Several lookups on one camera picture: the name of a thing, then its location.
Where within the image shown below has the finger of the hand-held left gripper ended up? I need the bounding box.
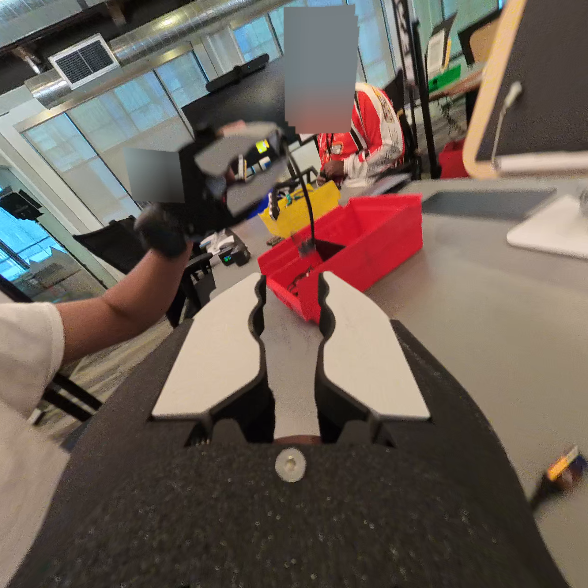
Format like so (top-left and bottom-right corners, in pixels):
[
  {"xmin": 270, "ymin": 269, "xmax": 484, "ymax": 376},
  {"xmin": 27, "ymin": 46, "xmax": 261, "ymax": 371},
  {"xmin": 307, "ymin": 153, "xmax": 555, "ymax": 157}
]
[
  {"xmin": 195, "ymin": 122, "xmax": 283, "ymax": 177},
  {"xmin": 227, "ymin": 161, "xmax": 289, "ymax": 217}
]

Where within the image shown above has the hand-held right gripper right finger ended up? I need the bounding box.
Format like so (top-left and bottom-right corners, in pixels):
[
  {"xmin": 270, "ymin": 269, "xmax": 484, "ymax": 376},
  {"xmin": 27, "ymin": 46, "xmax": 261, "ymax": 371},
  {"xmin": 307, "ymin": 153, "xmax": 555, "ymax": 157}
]
[{"xmin": 317, "ymin": 271, "xmax": 431, "ymax": 421}]

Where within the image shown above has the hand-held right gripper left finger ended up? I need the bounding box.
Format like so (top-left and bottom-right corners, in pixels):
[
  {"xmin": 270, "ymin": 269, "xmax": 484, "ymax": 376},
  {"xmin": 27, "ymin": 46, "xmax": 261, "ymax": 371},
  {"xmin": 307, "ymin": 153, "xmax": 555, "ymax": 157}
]
[{"xmin": 152, "ymin": 273, "xmax": 268, "ymax": 420}]

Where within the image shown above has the black cable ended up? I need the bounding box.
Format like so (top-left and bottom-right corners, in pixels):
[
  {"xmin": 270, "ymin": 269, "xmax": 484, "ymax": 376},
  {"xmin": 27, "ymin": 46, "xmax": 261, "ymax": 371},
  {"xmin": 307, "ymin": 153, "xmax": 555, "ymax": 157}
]
[
  {"xmin": 281, "ymin": 140, "xmax": 320, "ymax": 257},
  {"xmin": 286, "ymin": 271, "xmax": 319, "ymax": 297}
]

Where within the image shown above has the red storage bin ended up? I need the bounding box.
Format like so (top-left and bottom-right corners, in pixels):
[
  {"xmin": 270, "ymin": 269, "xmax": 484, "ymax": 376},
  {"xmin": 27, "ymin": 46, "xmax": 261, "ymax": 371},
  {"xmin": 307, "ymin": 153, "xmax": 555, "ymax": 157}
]
[{"xmin": 257, "ymin": 193, "xmax": 424, "ymax": 324}]

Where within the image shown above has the person's left forearm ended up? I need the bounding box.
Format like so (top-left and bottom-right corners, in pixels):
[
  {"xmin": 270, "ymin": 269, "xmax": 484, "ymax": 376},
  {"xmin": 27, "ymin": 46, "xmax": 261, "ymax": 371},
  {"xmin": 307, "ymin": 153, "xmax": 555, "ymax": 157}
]
[{"xmin": 57, "ymin": 243, "xmax": 194, "ymax": 364}]

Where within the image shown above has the grey desk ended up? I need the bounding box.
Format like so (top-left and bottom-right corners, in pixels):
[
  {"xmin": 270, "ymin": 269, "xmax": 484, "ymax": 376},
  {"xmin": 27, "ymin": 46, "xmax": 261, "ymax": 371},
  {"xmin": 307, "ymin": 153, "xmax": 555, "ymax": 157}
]
[{"xmin": 202, "ymin": 177, "xmax": 588, "ymax": 588}]

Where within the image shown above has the yellow storage bin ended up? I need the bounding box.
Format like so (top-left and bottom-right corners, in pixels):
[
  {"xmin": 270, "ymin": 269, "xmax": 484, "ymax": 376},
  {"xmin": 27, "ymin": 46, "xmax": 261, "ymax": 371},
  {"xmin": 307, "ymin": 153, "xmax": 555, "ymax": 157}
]
[{"xmin": 258, "ymin": 180, "xmax": 341, "ymax": 239}]

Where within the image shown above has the black video bar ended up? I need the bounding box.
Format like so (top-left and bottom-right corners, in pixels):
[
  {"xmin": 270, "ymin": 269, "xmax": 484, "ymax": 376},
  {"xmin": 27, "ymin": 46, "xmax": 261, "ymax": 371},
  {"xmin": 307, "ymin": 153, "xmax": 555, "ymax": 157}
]
[{"xmin": 206, "ymin": 53, "xmax": 269, "ymax": 95}]

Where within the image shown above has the black bin divider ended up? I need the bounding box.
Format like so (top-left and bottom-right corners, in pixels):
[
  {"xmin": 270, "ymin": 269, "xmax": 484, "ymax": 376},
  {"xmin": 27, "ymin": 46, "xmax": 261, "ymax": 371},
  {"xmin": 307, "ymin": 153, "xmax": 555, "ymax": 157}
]
[{"xmin": 315, "ymin": 238, "xmax": 346, "ymax": 263}]

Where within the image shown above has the black office chair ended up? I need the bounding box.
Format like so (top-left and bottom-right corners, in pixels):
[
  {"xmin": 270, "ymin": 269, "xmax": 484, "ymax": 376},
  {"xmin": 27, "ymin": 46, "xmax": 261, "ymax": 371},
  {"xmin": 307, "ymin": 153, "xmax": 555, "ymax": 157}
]
[{"xmin": 73, "ymin": 216, "xmax": 217, "ymax": 329}]

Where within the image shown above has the white air vent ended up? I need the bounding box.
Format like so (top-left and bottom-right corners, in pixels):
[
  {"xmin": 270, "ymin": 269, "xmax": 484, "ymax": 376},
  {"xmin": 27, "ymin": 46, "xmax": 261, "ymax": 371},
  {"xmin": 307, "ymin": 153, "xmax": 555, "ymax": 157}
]
[{"xmin": 48, "ymin": 33, "xmax": 121, "ymax": 90}]

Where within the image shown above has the person's white shirt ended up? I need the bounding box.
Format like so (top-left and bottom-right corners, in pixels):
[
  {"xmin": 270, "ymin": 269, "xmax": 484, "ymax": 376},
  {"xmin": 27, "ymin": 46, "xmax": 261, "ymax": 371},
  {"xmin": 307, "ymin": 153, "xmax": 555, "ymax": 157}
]
[{"xmin": 0, "ymin": 302, "xmax": 70, "ymax": 586}]

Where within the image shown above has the red bag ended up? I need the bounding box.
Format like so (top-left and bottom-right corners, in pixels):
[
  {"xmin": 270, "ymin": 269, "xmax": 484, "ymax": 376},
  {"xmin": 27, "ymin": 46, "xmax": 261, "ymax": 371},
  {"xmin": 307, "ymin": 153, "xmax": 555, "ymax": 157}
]
[{"xmin": 439, "ymin": 139, "xmax": 470, "ymax": 180}]

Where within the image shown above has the dark object with orange label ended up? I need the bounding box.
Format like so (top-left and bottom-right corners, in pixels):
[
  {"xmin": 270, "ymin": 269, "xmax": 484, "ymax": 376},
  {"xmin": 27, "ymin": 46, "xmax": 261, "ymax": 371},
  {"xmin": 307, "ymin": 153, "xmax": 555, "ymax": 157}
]
[{"xmin": 528, "ymin": 445, "xmax": 588, "ymax": 511}]

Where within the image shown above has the book stand with black board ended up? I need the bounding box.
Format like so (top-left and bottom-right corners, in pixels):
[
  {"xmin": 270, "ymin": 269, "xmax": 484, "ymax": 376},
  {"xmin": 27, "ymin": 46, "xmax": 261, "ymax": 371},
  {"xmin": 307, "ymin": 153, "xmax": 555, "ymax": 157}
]
[{"xmin": 462, "ymin": 0, "xmax": 588, "ymax": 259}]

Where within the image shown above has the black wall screen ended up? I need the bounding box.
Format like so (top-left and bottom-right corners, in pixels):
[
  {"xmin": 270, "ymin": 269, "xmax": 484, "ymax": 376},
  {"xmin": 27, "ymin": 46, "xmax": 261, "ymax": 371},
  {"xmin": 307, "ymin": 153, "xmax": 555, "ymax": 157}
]
[{"xmin": 181, "ymin": 57, "xmax": 295, "ymax": 138}]

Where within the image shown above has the silver ventilation duct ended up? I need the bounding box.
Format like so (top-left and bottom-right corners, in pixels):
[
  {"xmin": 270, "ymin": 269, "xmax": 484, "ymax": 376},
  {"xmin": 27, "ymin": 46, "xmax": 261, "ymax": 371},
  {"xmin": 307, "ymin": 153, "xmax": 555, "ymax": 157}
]
[{"xmin": 25, "ymin": 0, "xmax": 295, "ymax": 108}]

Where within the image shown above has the dark desk cable flap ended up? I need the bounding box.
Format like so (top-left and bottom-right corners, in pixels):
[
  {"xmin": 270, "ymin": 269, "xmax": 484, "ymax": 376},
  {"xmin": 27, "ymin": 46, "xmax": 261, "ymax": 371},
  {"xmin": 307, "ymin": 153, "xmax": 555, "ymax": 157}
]
[{"xmin": 422, "ymin": 187, "xmax": 557, "ymax": 222}]

